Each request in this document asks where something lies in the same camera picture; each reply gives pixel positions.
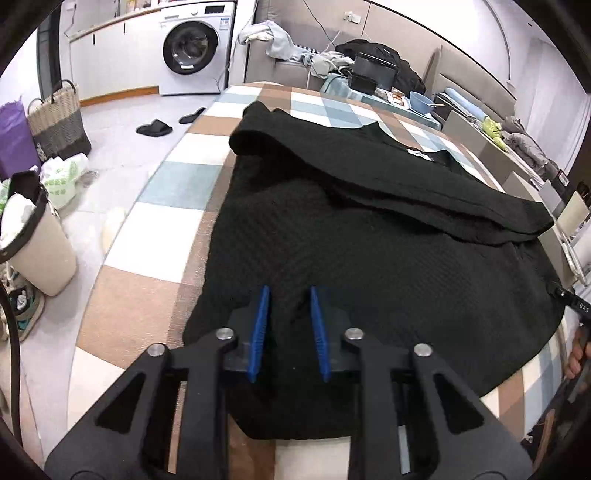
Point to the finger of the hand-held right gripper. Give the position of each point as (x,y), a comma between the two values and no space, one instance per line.
(558,291)

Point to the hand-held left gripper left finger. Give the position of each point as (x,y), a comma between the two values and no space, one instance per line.
(258,327)

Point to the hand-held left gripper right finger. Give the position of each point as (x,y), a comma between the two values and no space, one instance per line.
(321,332)

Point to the black knit sweater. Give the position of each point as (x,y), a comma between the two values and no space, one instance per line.
(369,258)

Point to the white striped clothes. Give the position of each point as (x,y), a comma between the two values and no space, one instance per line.
(323,62)

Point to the person's right hand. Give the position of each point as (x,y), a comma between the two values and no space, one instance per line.
(575,357)

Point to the white tray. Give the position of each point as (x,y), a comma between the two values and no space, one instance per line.
(577,258)

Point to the cream cylinder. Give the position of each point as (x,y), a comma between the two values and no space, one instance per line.
(575,212)

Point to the beige low cabinet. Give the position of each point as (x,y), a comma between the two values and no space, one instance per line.
(466,134)
(521,184)

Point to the black and red box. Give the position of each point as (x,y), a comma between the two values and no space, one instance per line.
(561,177)

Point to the grey blanket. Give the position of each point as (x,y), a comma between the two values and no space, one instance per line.
(526,147)

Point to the checkered tablecloth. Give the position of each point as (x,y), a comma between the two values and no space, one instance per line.
(184,194)

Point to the green plush toy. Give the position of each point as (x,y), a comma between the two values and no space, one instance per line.
(493,129)

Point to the blue pillow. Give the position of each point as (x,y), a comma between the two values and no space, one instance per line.
(461,101)

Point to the black slipper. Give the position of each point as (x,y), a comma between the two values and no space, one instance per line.
(154,128)
(191,116)

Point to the beige upholstered bed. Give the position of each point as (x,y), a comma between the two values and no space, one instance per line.
(475,83)

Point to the cream trash bin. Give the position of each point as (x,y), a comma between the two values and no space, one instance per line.
(41,258)

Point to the blue bowl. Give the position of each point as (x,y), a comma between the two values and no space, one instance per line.
(421,104)

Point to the white sneaker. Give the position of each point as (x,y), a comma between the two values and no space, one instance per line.
(25,311)

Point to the small green checkered table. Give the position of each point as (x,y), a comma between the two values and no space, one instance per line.
(337,87)

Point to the white plastic bag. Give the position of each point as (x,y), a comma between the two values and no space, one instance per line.
(62,180)

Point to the snack plate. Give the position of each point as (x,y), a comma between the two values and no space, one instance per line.
(399,98)

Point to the black plastic tray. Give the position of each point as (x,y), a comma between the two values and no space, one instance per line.
(362,82)

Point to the grey sofa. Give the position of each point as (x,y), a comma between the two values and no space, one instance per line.
(286,74)

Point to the black box appliance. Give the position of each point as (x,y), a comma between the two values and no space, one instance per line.
(374,71)

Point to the black jacket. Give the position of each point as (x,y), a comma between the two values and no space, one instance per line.
(406,69)

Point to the woven laundry basket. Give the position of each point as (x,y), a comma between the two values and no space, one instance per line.
(57,124)

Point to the white washing machine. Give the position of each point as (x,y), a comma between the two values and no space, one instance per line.
(194,46)

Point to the white kitchen counter cabinets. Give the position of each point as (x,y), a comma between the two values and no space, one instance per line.
(115,60)

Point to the purple bag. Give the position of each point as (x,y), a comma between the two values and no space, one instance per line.
(16,138)

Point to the dark door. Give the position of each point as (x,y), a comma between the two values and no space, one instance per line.
(48,60)

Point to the white wall socket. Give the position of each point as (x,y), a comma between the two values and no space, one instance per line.
(353,18)

